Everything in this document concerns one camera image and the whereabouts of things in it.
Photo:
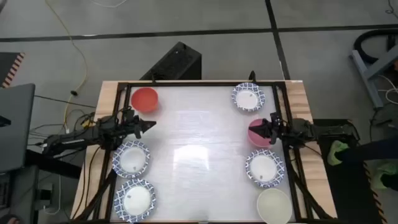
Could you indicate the orange plastic bowl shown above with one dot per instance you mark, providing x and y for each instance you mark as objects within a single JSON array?
[{"x": 144, "y": 99}]

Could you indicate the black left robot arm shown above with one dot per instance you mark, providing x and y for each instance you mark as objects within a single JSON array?
[{"x": 105, "y": 129}]

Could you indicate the grey desk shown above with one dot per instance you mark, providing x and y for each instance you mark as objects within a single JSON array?
[{"x": 21, "y": 193}]

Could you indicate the grey metal stand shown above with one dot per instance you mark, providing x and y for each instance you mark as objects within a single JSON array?
[{"x": 367, "y": 77}]

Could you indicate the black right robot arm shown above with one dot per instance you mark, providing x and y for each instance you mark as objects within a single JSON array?
[{"x": 311, "y": 130}]

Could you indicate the pink bowl pale outside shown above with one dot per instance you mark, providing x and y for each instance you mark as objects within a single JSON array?
[{"x": 262, "y": 143}]

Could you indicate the black computer tower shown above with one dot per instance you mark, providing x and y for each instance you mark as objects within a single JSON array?
[{"x": 177, "y": 63}]

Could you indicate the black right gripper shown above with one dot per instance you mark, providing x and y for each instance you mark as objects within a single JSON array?
[{"x": 278, "y": 129}]

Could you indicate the person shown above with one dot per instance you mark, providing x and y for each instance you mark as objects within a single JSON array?
[{"x": 367, "y": 151}]

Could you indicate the black frame clamp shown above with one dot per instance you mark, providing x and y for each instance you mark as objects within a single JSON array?
[
  {"x": 252, "y": 76},
  {"x": 154, "y": 78}
]

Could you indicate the small hazard-striped floor mat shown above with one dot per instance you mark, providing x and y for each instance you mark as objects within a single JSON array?
[{"x": 7, "y": 67}]

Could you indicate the grey laptop lid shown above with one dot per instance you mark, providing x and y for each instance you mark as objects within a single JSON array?
[{"x": 17, "y": 130}]

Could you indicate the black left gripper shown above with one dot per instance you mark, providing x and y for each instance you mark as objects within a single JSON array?
[{"x": 133, "y": 127}]

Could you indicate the blue patterned paper bowl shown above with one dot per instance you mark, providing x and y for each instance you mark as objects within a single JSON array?
[
  {"x": 132, "y": 159},
  {"x": 247, "y": 99},
  {"x": 136, "y": 200},
  {"x": 263, "y": 168}
]

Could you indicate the black keyboard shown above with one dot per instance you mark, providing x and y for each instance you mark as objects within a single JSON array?
[{"x": 3, "y": 194}]

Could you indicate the black metal table frame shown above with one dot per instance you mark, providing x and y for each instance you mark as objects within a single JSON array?
[{"x": 202, "y": 84}]

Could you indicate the cream white bowl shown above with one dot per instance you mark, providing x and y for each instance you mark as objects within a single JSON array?
[{"x": 274, "y": 207}]

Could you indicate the black hazard-edged floor mat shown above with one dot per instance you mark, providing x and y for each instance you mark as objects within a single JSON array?
[{"x": 345, "y": 186}]

